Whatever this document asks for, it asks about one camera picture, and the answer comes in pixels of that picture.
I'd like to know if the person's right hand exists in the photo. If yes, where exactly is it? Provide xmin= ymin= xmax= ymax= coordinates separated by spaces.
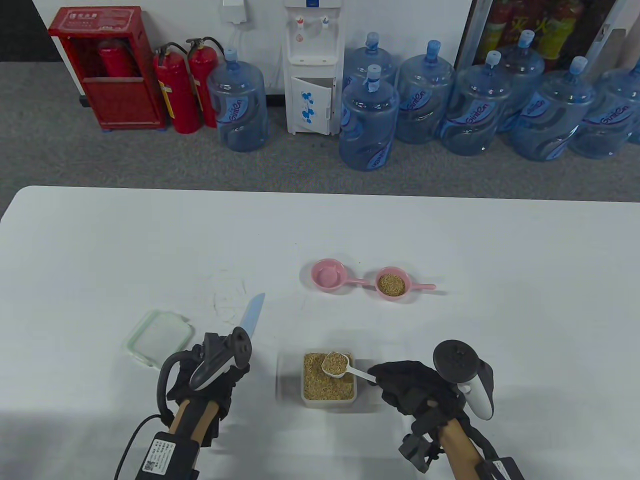
xmin=367 ymin=361 xmax=473 ymax=422

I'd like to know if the person's left hand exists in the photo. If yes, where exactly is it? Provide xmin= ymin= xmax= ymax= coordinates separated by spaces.
xmin=166 ymin=345 xmax=251 ymax=426

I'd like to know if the white plastic coffee spoon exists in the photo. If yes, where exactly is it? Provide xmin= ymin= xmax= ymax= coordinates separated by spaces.
xmin=321 ymin=351 xmax=380 ymax=382

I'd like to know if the light blue plastic knife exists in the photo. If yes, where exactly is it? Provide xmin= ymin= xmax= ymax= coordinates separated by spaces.
xmin=235 ymin=293 xmax=266 ymax=341

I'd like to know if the clear green-rimmed container lid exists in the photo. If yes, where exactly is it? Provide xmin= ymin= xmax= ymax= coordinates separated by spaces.
xmin=125 ymin=310 xmax=195 ymax=370

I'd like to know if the clear plastic sesame container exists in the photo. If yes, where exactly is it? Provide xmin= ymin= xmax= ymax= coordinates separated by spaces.
xmin=301 ymin=350 xmax=358 ymax=407

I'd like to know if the white sesame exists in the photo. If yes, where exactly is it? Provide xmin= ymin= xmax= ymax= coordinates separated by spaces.
xmin=304 ymin=353 xmax=356 ymax=401

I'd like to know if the person's left forearm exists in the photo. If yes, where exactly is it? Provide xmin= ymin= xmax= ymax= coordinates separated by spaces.
xmin=162 ymin=397 xmax=223 ymax=480

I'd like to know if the person's right forearm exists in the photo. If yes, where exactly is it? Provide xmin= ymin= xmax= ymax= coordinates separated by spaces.
xmin=430 ymin=410 xmax=496 ymax=480

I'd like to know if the black grey hand controller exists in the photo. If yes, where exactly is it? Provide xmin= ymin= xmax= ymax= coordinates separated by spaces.
xmin=157 ymin=327 xmax=253 ymax=416
xmin=432 ymin=340 xmax=496 ymax=422

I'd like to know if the black labelled wrist box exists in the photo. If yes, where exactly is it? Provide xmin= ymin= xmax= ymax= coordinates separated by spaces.
xmin=135 ymin=432 xmax=201 ymax=480
xmin=475 ymin=456 xmax=526 ymax=480

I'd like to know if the row of blue water jugs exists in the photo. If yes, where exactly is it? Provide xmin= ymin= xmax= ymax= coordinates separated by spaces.
xmin=338 ymin=30 xmax=640 ymax=172

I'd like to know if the large blue water bottle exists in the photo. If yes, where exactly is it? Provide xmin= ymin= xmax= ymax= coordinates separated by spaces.
xmin=206 ymin=48 xmax=271 ymax=153

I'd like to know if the red fire extinguisher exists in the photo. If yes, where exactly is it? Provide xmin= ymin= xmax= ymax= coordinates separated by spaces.
xmin=152 ymin=42 xmax=202 ymax=135
xmin=186 ymin=36 xmax=225 ymax=129

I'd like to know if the red fire extinguisher cabinet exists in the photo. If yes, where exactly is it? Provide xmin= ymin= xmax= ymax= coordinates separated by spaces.
xmin=48 ymin=6 xmax=168 ymax=133

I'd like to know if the white water dispenser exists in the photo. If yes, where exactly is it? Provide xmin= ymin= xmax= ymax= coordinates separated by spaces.
xmin=281 ymin=0 xmax=347 ymax=137

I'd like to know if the red extinguisher inside cabinet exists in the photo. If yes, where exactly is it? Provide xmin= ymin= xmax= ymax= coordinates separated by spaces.
xmin=97 ymin=40 xmax=138 ymax=78

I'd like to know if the grey leaning panel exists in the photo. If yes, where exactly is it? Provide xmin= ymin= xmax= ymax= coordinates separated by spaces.
xmin=582 ymin=27 xmax=628 ymax=76

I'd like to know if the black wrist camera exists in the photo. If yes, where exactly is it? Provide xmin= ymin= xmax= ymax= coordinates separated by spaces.
xmin=398 ymin=400 xmax=446 ymax=473
xmin=202 ymin=400 xmax=223 ymax=448

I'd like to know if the pink handled bowl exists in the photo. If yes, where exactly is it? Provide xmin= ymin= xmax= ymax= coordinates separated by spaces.
xmin=375 ymin=266 xmax=437 ymax=301
xmin=311 ymin=258 xmax=373 ymax=294

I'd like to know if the white wall box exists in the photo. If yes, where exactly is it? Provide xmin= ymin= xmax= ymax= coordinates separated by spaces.
xmin=221 ymin=0 xmax=249 ymax=24

